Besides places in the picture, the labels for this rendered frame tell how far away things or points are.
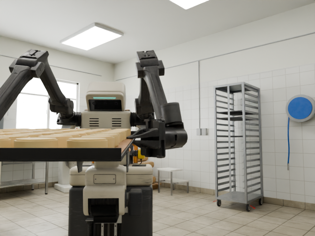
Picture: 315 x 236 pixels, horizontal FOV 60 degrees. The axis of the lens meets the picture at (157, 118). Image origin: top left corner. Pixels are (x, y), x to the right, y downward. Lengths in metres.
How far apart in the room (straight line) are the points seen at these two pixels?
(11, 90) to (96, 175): 0.70
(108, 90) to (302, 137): 3.50
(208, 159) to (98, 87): 3.91
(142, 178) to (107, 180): 0.32
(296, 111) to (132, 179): 3.11
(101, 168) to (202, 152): 3.84
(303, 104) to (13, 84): 3.90
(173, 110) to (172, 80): 5.08
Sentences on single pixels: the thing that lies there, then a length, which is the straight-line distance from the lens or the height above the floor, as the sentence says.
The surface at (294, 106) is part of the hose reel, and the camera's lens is 4.44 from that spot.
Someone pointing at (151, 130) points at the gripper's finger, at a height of 1.01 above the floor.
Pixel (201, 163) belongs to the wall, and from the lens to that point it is 5.31.
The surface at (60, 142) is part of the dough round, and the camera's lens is 0.40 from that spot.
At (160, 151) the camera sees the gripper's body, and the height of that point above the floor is 0.96.
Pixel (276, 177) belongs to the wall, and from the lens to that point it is 4.69.
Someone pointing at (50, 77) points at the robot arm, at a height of 1.27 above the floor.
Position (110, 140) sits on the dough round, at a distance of 0.39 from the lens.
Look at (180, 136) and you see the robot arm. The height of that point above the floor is 1.00.
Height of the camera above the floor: 0.99
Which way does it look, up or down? 5 degrees up
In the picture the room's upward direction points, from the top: straight up
